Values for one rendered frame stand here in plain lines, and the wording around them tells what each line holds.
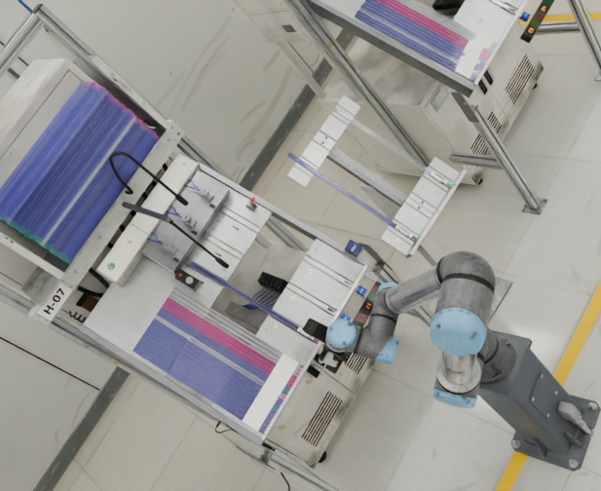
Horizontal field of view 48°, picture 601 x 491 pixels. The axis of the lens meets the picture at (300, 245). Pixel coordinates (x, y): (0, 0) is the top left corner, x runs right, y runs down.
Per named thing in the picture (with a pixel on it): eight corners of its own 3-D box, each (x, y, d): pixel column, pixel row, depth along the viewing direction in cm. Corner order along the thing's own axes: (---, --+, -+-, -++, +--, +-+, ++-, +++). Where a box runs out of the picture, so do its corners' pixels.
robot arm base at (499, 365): (523, 342, 199) (509, 326, 193) (505, 389, 195) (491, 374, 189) (478, 332, 210) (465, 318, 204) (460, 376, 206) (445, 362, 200)
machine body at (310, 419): (404, 331, 299) (325, 258, 261) (322, 474, 283) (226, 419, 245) (310, 294, 348) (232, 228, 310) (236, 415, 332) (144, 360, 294)
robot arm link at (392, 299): (472, 225, 152) (368, 282, 195) (463, 267, 148) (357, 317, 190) (513, 247, 155) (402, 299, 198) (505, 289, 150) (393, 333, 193)
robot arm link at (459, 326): (484, 367, 193) (497, 279, 147) (473, 417, 187) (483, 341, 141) (442, 358, 197) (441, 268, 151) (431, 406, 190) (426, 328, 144)
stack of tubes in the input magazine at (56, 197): (161, 135, 223) (98, 80, 206) (68, 265, 211) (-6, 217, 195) (143, 133, 232) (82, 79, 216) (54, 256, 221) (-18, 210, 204)
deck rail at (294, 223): (368, 266, 236) (370, 262, 230) (365, 271, 236) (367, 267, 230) (198, 166, 246) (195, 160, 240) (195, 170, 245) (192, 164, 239)
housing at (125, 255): (205, 177, 246) (199, 162, 232) (126, 291, 235) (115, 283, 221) (186, 166, 247) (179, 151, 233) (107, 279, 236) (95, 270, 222)
